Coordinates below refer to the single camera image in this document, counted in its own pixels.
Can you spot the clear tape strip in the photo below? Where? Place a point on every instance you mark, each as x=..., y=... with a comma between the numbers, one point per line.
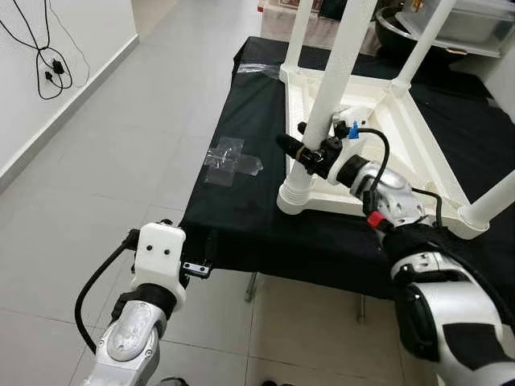
x=256, y=69

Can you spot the white plastic table leg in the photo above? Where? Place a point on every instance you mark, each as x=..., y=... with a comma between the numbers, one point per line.
x=299, y=32
x=495, y=201
x=346, y=48
x=426, y=40

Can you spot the clear plastic storage box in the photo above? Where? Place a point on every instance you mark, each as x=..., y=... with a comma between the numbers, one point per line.
x=483, y=24

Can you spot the black power adapter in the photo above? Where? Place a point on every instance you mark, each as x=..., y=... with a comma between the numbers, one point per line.
x=57, y=67

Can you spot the black tablecloth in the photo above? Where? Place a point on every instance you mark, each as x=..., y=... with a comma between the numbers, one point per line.
x=241, y=233

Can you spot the beige cloth covered bench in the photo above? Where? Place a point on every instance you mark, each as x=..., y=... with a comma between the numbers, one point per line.
x=322, y=36

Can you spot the metal folding table leg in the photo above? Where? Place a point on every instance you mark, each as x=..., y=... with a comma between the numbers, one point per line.
x=361, y=307
x=251, y=286

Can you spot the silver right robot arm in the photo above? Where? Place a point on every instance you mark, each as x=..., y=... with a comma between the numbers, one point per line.
x=451, y=314

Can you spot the grey black robot left foot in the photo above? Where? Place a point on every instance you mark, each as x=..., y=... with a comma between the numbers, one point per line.
x=173, y=381

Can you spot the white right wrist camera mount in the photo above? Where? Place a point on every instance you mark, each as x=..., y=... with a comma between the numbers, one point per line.
x=344, y=117

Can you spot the white plastic children table top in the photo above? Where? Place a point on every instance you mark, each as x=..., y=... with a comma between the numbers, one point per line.
x=426, y=145

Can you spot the cross-shaped clear tape patch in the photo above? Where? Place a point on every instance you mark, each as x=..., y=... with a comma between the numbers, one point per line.
x=232, y=161

